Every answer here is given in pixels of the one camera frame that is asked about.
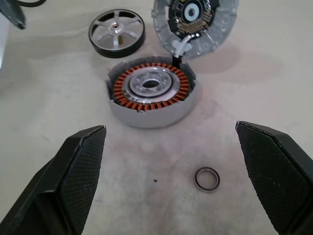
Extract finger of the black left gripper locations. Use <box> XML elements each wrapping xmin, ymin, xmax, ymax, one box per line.
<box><xmin>0</xmin><ymin>0</ymin><xmax>27</xmax><ymax>30</ymax></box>

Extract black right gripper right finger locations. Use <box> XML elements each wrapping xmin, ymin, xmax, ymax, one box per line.
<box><xmin>235</xmin><ymin>120</ymin><xmax>313</xmax><ymax>235</ymax></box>

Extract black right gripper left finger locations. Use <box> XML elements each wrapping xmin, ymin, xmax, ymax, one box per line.
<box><xmin>0</xmin><ymin>125</ymin><xmax>107</xmax><ymax>235</ymax></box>

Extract small metal bearing ring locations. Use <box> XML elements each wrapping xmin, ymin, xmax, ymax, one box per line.
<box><xmin>195</xmin><ymin>167</ymin><xmax>221</xmax><ymax>189</ymax></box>

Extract grey motor stator housing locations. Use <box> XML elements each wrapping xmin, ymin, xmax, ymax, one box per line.
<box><xmin>105</xmin><ymin>55</ymin><xmax>198</xmax><ymax>129</ymax></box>

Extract black motor stator ring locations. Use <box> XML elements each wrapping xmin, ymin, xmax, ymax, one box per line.
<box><xmin>88</xmin><ymin>9</ymin><xmax>147</xmax><ymax>59</ymax></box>

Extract grey toothed disc part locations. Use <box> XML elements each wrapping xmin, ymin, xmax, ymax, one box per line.
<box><xmin>151</xmin><ymin>0</ymin><xmax>237</xmax><ymax>59</ymax></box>

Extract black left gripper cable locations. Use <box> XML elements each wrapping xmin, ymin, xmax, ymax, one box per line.
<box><xmin>19</xmin><ymin>0</ymin><xmax>47</xmax><ymax>8</ymax></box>

